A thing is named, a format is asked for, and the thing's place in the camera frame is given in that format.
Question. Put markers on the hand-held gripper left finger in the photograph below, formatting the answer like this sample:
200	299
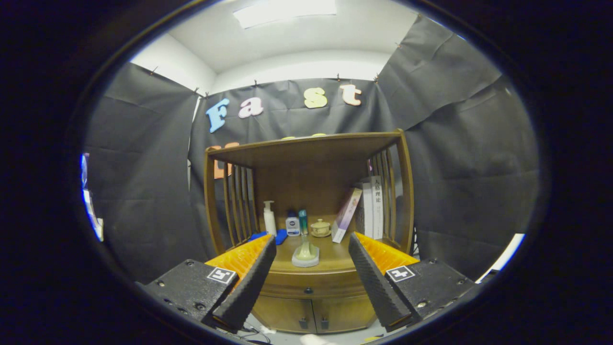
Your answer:
251	278

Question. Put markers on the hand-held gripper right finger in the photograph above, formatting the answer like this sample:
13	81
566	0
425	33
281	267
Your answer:
373	278

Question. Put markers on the wooden drawer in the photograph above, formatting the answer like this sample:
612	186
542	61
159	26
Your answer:
335	287

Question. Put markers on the pale green brush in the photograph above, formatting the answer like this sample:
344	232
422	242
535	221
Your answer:
305	258

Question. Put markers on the wooden cabinet door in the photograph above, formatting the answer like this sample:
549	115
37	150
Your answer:
345	311
282	314

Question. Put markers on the wooden countertop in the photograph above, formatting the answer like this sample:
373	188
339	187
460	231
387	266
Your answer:
330	258

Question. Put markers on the wooden cabinet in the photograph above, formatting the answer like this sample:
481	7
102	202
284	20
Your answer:
306	187

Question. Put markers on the blue folded cloth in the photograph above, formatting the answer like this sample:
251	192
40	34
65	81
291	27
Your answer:
281	235

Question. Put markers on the white pump bottle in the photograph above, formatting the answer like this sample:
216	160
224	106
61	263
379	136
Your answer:
270	223

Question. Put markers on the purple cover book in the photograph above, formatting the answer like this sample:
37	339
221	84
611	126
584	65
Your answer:
346	218

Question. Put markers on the white lotion bottle blue cap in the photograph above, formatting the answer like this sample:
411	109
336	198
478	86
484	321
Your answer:
292	226

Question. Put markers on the dark patterned cover book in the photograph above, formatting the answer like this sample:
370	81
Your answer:
365	211

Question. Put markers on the white spine book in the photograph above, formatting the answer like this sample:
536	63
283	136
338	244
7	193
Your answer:
378	206

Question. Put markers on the cream lidded tea cup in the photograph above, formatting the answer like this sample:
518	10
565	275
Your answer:
320	228

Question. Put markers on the teal glass bottle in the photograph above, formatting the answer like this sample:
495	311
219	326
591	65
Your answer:
303	221

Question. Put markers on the white box appliance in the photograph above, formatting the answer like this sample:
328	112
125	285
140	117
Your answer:
507	254

